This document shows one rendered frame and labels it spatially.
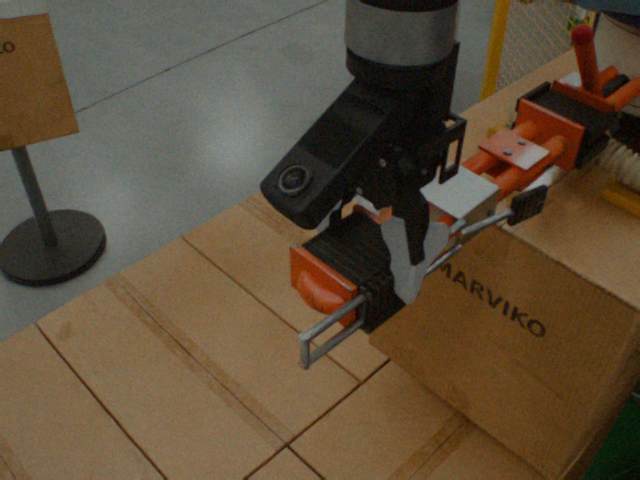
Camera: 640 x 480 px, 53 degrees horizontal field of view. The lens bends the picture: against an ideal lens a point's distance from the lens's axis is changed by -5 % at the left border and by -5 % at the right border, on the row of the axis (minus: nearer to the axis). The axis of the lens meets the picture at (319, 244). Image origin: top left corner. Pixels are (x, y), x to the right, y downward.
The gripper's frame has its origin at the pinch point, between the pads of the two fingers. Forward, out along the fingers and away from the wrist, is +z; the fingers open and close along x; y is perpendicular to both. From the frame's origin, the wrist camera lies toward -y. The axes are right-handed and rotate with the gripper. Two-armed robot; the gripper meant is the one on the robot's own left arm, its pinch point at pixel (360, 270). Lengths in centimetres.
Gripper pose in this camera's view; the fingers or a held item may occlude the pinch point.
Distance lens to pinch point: 57.8
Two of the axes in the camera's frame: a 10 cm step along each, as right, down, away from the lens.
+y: 7.2, -4.6, 5.2
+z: -0.2, 7.4, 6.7
